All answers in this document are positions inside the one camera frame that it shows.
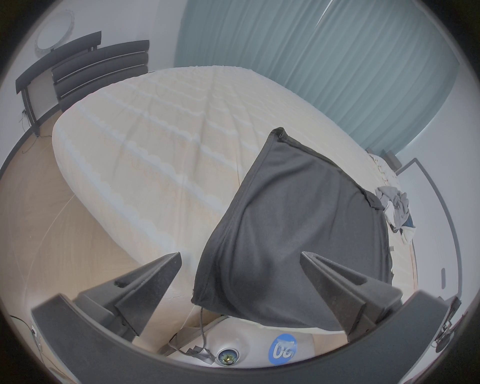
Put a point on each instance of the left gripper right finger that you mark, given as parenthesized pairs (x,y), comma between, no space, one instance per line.
(345,296)

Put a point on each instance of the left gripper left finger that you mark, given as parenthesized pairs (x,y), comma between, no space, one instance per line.
(138,296)

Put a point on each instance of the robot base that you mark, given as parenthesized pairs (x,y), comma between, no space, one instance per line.
(255,337)

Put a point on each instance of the pile of clothes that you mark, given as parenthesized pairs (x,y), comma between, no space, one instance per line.
(397,210)

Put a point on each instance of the bed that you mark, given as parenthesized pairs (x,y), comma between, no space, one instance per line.
(168,150)

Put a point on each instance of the black garment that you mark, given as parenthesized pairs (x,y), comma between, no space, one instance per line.
(285,225)

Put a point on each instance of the white printed pillow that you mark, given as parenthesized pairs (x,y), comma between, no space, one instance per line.
(384,168)

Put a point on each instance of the grey bedside table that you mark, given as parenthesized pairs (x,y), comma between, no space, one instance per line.
(392,159)

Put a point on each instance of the dark grey chest of drawers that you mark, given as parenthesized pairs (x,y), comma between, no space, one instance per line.
(101,63)

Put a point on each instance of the dark grey dressing table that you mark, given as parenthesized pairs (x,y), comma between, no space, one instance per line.
(37,71)

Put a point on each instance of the round white-framed mirror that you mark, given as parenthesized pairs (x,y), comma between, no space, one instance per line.
(52,33)

